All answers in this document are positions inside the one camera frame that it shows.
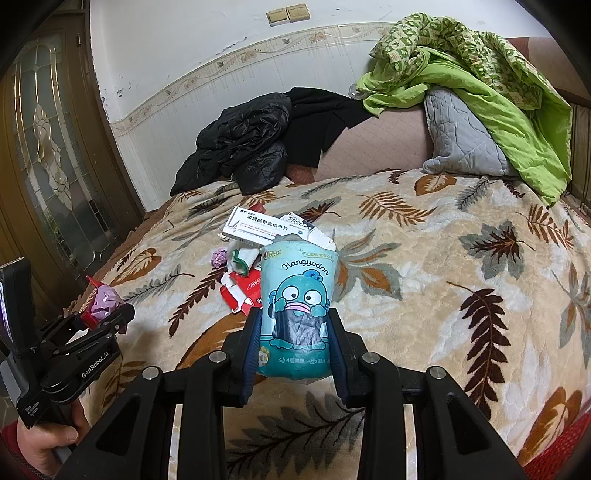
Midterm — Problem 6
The teal cartoon tissue packet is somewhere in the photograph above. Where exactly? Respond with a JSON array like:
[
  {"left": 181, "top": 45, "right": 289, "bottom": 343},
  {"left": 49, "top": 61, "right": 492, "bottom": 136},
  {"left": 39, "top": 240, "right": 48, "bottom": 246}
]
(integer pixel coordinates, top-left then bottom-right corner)
[{"left": 259, "top": 233, "right": 340, "bottom": 381}]

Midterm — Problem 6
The black puffer jacket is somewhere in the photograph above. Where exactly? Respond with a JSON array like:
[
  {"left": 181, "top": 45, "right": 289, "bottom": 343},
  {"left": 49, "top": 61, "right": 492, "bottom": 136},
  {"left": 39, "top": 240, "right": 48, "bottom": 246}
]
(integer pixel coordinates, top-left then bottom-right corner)
[{"left": 170, "top": 95, "right": 294, "bottom": 197}]

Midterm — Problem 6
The torn red and white packaging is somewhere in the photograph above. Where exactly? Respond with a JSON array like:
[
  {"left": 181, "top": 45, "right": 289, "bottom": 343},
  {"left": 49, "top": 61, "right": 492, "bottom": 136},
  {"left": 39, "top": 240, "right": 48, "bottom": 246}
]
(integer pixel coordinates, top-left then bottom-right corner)
[{"left": 218, "top": 270, "right": 264, "bottom": 315}]

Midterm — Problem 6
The person's left forearm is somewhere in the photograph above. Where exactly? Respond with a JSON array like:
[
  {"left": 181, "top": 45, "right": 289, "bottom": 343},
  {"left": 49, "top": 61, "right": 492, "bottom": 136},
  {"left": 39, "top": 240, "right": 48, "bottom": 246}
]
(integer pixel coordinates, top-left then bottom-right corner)
[{"left": 0, "top": 422, "right": 31, "bottom": 480}]

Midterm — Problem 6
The person's left hand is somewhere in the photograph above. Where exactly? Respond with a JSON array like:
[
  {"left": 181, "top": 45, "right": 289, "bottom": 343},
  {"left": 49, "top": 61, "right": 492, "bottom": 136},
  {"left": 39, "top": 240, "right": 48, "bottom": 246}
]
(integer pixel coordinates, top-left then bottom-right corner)
[{"left": 16, "top": 399, "right": 90, "bottom": 478}]

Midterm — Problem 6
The brown door with glass panel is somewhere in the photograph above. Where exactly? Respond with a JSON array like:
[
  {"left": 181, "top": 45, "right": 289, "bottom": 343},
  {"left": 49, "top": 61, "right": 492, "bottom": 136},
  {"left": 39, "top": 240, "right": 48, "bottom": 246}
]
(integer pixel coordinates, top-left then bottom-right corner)
[{"left": 0, "top": 0, "right": 144, "bottom": 324}]

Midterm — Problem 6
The brown headboard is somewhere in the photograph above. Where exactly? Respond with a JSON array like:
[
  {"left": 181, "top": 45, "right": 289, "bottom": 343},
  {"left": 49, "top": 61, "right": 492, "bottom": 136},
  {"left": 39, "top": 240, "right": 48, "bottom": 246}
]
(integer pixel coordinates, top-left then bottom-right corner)
[{"left": 508, "top": 37, "right": 591, "bottom": 107}]

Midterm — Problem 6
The pink quilted cushion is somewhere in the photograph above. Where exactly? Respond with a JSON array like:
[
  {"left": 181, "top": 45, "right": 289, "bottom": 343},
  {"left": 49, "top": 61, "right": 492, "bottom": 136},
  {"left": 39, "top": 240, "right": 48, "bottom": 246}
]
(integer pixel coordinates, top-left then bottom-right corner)
[{"left": 286, "top": 99, "right": 435, "bottom": 185}]

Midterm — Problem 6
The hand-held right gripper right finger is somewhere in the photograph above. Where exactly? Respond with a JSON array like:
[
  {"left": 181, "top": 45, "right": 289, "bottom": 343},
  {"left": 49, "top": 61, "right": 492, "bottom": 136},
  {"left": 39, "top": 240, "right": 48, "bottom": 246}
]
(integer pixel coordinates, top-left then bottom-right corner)
[{"left": 325, "top": 310, "right": 529, "bottom": 480}]

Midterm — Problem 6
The white tissue with green scrap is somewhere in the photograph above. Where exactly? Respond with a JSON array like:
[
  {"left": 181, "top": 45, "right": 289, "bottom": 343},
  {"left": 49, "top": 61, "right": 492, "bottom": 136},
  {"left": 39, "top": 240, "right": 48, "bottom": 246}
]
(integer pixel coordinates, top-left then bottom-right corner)
[{"left": 226, "top": 244, "right": 262, "bottom": 278}]

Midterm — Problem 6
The black cloth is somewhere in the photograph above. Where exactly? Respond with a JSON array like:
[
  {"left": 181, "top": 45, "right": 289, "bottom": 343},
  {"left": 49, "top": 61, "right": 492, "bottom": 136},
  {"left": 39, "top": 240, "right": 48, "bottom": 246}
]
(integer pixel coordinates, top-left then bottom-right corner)
[{"left": 284, "top": 87, "right": 375, "bottom": 169}]

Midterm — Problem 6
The leaf print blanket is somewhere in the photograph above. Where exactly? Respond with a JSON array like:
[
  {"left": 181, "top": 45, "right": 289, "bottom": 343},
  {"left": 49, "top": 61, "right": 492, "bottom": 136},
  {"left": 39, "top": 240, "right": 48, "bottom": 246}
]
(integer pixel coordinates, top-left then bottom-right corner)
[{"left": 76, "top": 168, "right": 591, "bottom": 480}]

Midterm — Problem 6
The green patterned quilt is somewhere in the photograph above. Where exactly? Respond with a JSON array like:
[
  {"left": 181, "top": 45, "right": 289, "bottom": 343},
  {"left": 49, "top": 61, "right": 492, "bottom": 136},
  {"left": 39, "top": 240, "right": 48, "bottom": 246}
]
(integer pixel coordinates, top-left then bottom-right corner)
[{"left": 362, "top": 13, "right": 573, "bottom": 207}]

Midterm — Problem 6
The white medicine box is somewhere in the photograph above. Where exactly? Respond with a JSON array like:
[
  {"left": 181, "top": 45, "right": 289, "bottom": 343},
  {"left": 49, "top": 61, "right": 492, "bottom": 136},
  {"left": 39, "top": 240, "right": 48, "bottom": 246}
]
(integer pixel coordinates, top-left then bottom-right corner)
[{"left": 221, "top": 207, "right": 319, "bottom": 243}]

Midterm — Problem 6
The torn white carton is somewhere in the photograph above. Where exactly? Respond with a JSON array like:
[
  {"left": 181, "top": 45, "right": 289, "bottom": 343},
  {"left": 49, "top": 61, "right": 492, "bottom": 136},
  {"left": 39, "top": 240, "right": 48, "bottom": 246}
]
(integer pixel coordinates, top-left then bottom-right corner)
[{"left": 272, "top": 212, "right": 335, "bottom": 252}]

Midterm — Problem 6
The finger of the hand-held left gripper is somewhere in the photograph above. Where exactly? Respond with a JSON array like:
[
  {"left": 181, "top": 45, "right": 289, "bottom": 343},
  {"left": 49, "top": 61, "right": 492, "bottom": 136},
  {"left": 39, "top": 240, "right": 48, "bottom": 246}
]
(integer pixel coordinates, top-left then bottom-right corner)
[
  {"left": 64, "top": 301, "right": 93, "bottom": 329},
  {"left": 88, "top": 302, "right": 136, "bottom": 343}
]

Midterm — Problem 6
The grey quilted pillow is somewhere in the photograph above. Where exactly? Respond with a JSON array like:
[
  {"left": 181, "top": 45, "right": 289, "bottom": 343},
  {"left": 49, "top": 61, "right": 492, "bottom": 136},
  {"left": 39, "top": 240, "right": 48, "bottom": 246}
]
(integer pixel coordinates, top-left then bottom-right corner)
[{"left": 422, "top": 88, "right": 520, "bottom": 178}]

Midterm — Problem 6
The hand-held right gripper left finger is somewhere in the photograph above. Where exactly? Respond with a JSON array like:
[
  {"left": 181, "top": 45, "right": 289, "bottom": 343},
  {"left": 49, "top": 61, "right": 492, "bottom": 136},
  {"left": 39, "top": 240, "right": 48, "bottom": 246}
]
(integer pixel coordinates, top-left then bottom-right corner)
[{"left": 81, "top": 307, "right": 262, "bottom": 480}]

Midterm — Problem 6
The striped brown bed side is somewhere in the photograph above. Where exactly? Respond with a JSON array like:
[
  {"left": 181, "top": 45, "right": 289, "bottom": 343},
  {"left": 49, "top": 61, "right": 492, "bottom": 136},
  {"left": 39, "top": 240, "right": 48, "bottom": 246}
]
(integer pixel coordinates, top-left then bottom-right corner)
[{"left": 561, "top": 104, "right": 591, "bottom": 217}]

